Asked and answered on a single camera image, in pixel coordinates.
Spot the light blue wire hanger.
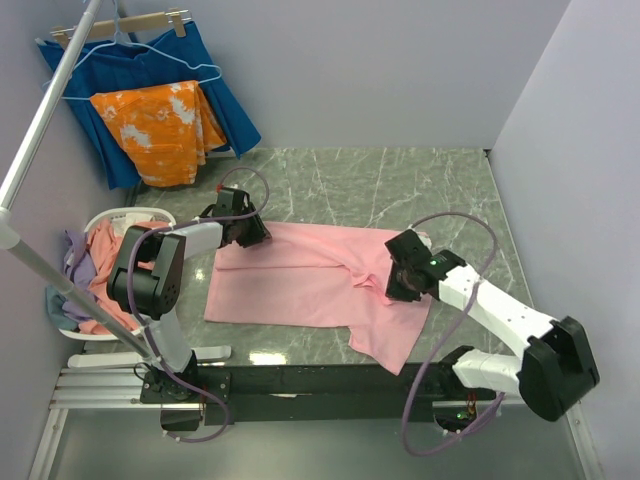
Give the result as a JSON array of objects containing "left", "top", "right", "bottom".
[{"left": 41, "top": 0, "right": 223, "bottom": 101}]

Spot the lavender garment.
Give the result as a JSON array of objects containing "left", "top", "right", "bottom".
[{"left": 61, "top": 230, "right": 96, "bottom": 330}]

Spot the pink t-shirt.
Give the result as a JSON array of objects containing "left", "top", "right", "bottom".
[{"left": 204, "top": 222, "right": 430, "bottom": 375}]

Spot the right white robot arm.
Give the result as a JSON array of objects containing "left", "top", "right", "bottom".
[{"left": 385, "top": 230, "right": 600, "bottom": 421}]

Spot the aluminium rail frame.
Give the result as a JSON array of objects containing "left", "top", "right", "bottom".
[{"left": 31, "top": 368, "right": 604, "bottom": 479}]

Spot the blue pleated skirt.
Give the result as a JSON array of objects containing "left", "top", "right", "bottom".
[{"left": 65, "top": 22, "right": 261, "bottom": 189}]

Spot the orange tie-dye cloth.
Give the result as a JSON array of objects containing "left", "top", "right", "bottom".
[{"left": 90, "top": 80, "right": 227, "bottom": 188}]

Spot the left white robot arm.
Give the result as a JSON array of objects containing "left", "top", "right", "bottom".
[{"left": 106, "top": 187, "right": 271, "bottom": 402}]

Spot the silver clothes rack pole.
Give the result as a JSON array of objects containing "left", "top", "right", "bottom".
[{"left": 1, "top": 0, "right": 155, "bottom": 361}]

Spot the wooden clip hanger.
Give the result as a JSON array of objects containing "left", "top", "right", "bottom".
[{"left": 51, "top": 8, "right": 194, "bottom": 48}]

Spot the white laundry basket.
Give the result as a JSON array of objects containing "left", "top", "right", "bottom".
[{"left": 46, "top": 207, "right": 176, "bottom": 342}]

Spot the grey blue garment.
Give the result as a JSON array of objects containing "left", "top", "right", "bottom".
[{"left": 45, "top": 285, "right": 80, "bottom": 331}]

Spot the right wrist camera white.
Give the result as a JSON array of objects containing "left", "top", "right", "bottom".
[{"left": 406, "top": 228, "right": 432, "bottom": 249}]

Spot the salmon orange t-shirt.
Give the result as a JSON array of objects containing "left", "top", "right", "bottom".
[{"left": 87, "top": 214, "right": 168, "bottom": 331}]

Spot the black base beam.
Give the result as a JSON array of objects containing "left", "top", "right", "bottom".
[{"left": 139, "top": 363, "right": 496, "bottom": 432}]

